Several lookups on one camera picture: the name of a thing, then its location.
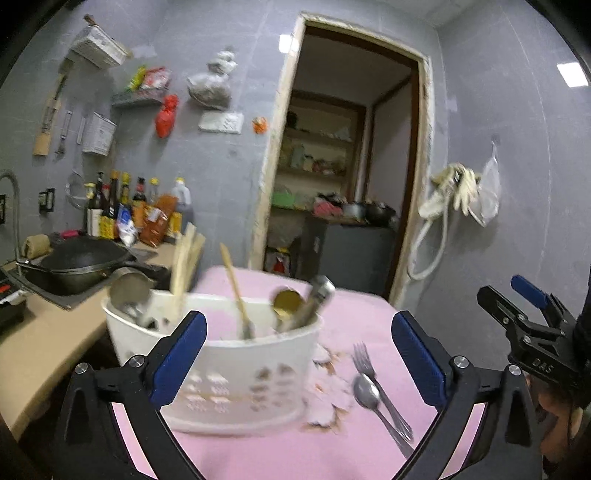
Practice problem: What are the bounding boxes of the metal sink faucet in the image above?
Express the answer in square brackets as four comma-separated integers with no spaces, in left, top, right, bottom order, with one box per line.
[0,170,23,264]

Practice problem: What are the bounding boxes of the steel fork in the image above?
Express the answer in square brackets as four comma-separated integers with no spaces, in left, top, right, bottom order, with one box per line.
[352,342,415,443]

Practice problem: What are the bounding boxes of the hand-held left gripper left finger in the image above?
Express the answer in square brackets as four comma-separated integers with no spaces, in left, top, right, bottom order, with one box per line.
[51,310,208,480]

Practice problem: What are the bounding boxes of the red plastic bag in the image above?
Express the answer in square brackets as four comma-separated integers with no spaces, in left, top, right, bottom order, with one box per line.
[154,95,180,139]

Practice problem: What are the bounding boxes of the grey wall shelf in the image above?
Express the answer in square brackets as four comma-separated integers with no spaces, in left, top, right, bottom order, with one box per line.
[112,90,167,109]

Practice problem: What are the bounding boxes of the black pot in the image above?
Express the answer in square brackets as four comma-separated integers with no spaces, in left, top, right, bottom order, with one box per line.
[365,200,398,227]

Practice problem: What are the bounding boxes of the person's right hand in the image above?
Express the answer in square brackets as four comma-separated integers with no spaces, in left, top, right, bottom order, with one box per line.
[536,382,583,466]

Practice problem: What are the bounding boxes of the black wok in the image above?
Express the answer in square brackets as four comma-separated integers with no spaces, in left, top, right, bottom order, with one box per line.
[16,239,139,296]

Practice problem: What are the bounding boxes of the hanging wire strainer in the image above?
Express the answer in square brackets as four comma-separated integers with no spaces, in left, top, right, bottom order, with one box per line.
[65,154,90,201]

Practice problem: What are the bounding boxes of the small white wall basket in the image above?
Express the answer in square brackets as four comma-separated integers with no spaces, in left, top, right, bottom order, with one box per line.
[82,112,117,155]

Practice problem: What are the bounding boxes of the ornate-handled steel spoon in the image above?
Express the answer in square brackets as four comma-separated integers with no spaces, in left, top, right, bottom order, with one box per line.
[353,373,414,460]

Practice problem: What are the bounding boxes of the wooden kitchen counter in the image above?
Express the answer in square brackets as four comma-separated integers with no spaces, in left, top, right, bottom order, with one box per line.
[0,231,185,441]

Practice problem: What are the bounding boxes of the dark grey cabinet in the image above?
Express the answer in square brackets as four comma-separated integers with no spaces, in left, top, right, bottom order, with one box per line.
[300,217,398,296]

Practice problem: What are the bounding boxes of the gold spoon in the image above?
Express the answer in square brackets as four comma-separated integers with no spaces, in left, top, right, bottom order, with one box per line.
[271,287,305,333]

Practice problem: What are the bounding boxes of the white and blue bag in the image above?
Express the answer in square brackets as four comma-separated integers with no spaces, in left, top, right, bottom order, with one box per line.
[115,205,139,245]

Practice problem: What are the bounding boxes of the large dark plastic jug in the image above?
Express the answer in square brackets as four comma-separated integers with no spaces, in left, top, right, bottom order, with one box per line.
[170,176,195,236]

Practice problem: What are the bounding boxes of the colourful snack packets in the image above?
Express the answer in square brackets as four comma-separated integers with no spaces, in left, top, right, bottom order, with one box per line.
[127,67,172,93]

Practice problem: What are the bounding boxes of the white plastic utensil holder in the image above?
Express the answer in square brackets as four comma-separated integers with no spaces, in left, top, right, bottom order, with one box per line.
[100,291,325,437]

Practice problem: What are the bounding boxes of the grey plastic bag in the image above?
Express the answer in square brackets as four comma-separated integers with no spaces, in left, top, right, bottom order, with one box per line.
[186,48,238,112]

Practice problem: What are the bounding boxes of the row of sauce bottles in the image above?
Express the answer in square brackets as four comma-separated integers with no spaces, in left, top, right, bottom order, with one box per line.
[85,171,160,241]

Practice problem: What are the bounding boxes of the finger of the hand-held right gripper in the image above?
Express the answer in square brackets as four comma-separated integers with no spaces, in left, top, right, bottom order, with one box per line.
[510,275,575,326]
[476,285,561,342]

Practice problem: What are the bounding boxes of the pink floral table cloth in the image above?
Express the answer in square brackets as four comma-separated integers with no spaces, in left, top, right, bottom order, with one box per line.
[111,265,490,480]

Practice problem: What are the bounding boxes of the clear plastic bag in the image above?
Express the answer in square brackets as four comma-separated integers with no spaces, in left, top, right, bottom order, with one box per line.
[471,138,502,227]

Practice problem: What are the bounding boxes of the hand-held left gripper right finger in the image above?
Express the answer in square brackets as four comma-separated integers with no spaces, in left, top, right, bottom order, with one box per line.
[390,310,543,480]

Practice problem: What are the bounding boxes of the cream rubber gloves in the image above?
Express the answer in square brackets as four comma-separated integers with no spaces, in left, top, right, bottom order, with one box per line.
[418,162,483,217]

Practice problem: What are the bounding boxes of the black stove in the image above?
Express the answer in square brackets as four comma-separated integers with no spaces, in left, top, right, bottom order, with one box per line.
[0,272,26,333]

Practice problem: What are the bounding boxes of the wide white wall basket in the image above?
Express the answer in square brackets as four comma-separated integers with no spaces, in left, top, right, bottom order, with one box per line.
[69,25,127,70]

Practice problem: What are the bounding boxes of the orange packet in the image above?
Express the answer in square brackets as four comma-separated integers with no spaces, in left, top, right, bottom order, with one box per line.
[139,194,178,247]

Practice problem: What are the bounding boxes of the large round steel spoon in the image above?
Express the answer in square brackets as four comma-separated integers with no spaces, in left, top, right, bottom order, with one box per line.
[108,271,153,324]

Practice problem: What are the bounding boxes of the hanging metal utensil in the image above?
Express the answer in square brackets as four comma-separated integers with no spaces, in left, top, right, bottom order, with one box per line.
[55,108,75,160]

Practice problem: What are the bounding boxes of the brown rag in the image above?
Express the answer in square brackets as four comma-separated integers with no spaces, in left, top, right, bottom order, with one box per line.
[23,233,51,259]

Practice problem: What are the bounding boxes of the white wall socket panel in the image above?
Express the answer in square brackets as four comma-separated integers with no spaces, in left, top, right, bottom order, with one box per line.
[198,111,245,134]

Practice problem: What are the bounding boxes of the hanging wooden spatula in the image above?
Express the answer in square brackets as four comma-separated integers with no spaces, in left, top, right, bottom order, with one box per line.
[32,74,70,157]

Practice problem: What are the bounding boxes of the wooden door frame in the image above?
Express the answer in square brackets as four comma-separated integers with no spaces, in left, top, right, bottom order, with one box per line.
[249,11,435,308]

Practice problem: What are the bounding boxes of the white hose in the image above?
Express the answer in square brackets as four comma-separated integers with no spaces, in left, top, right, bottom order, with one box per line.
[406,203,451,281]

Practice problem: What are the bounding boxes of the wooden shelf unit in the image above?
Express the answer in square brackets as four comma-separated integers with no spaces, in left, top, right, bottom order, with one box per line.
[272,92,365,217]

